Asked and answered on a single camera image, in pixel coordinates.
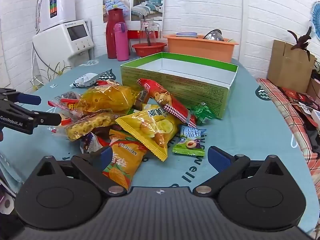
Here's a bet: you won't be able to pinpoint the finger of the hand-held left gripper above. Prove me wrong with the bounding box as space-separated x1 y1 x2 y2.
0 88 42 106
31 112 62 127

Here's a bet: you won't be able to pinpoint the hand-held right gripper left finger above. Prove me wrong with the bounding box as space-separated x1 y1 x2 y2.
36 146 128 197

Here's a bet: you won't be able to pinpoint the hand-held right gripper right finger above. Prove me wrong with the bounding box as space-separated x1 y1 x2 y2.
193 145 284 197

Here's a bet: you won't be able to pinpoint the purple white snack packet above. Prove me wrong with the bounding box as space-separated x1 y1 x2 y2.
79 131 110 154

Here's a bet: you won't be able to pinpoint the clear packet with red edges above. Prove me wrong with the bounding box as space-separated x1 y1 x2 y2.
47 91 84 119

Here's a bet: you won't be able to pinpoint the orange striped snack packet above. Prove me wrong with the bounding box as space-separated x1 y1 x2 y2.
109 129 140 143

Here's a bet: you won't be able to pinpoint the blue green plum packet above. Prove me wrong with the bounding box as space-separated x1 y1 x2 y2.
172 125 207 157

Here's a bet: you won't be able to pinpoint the clear packet of yellow puffs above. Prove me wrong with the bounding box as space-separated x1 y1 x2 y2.
54 112 119 142

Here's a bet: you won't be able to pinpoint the green candy packet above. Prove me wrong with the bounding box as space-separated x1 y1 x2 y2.
191 102 217 124

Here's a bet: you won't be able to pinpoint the yellow chips packet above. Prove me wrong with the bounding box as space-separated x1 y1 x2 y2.
115 104 182 162

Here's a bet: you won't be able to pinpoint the white blue snack packet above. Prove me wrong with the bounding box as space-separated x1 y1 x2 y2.
69 72 99 88

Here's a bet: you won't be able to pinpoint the large yellow clear snack bag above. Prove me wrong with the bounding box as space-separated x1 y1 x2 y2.
75 85 148 114

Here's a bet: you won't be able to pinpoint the brown barcode snack packet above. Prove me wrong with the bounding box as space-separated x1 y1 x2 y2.
131 90 150 110

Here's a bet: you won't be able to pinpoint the black white patterned packet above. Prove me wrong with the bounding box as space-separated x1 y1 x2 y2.
96 69 117 82

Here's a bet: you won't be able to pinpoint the red checkered long snack packet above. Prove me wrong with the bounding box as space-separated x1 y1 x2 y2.
137 78 198 128

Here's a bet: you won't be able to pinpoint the green cardboard box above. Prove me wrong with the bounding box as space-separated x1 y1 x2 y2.
120 52 239 120

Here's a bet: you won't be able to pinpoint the yellow flower stems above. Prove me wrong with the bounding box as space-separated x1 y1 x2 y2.
30 61 72 90

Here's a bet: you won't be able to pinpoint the teal printed tablecloth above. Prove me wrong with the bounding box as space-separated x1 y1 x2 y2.
0 52 320 233

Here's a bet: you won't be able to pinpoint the white appliance with screen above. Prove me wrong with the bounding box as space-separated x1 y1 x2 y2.
32 19 95 68

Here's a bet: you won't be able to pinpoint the plaid cloth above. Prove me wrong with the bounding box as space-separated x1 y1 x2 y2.
257 77 320 178

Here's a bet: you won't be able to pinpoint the toilet paper roll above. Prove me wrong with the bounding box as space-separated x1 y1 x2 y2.
0 197 14 214

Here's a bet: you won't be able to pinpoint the red black paper packets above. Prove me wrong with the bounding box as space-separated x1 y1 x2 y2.
280 87 320 128

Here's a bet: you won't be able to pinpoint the white water purifier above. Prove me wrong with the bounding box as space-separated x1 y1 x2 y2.
37 0 76 32

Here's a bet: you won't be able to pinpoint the pink bottle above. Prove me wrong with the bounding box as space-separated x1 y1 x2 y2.
114 22 130 62

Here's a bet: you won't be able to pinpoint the red thermos jug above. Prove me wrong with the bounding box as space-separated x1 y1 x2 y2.
105 8 129 59

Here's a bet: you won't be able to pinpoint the orange plastic basin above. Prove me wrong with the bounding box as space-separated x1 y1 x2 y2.
163 34 239 63

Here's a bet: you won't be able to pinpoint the red plastic bowl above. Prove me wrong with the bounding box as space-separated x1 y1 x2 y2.
132 42 167 57

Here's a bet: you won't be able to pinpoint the small brown cardboard box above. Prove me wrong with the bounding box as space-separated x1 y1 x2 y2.
307 77 320 98

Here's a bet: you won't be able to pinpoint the metal bowl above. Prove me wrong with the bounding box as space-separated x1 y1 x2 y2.
202 29 223 42

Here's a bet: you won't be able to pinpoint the glass pitcher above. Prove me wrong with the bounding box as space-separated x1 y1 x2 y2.
139 19 160 47

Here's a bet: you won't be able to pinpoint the purple leaf plant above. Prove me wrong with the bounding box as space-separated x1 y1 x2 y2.
287 26 313 60

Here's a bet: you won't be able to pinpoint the wall poster with red border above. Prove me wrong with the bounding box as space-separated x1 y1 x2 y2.
102 0 165 40

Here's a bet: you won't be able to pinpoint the blue round wall decoration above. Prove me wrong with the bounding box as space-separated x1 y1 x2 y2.
310 1 320 40

